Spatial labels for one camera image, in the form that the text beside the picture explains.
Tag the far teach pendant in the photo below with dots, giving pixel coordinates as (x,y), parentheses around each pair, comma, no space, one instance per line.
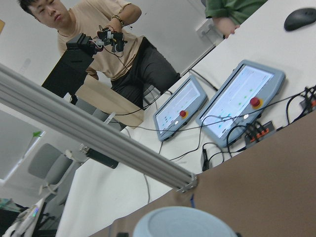
(179,108)

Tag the blue ikea cup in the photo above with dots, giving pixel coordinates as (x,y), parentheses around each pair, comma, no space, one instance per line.
(180,221)

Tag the teach pendant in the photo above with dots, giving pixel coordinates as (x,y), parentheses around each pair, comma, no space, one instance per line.
(179,108)
(239,101)

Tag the near teach pendant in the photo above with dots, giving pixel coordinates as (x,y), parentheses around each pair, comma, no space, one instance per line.
(239,101)

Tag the person in beige shirt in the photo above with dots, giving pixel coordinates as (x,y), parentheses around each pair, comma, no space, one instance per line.
(129,61)

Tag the person in green shirt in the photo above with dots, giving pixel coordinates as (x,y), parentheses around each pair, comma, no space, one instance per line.
(228,15)

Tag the aluminium frame post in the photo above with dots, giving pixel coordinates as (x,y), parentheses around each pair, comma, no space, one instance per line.
(32,100)

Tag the black computer mouse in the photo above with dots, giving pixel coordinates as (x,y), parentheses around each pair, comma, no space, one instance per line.
(300,18)

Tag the white chair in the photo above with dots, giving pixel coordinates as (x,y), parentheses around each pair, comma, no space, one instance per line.
(49,164)

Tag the cardboard box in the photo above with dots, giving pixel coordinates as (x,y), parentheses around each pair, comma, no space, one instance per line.
(97,99)

